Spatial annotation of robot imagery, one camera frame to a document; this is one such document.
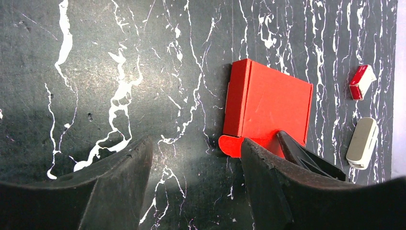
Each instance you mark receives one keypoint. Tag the small red white card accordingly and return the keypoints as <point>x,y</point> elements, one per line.
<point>361,82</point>

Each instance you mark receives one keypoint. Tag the red paper box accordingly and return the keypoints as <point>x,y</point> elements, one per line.
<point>260,102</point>

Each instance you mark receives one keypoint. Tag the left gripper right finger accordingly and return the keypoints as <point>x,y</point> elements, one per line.
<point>285,196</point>

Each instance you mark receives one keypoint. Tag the small white beige case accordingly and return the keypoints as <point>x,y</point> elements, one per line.
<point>362,143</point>

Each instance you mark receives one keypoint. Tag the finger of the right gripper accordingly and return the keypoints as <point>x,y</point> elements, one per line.
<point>301,156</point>

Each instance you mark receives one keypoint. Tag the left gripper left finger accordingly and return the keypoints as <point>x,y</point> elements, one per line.
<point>107,195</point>

